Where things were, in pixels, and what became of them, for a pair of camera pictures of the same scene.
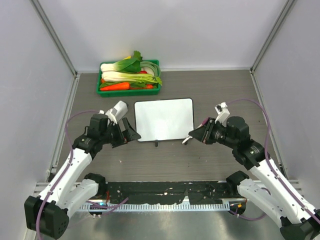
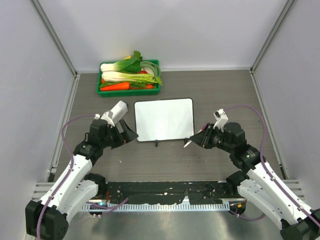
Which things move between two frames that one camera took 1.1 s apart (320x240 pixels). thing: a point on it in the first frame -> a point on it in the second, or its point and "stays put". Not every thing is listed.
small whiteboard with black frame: x=161 y=119 stays put
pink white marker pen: x=205 y=122 -> x=202 y=130
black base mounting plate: x=169 y=192 stays put
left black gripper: x=129 y=133 stays put
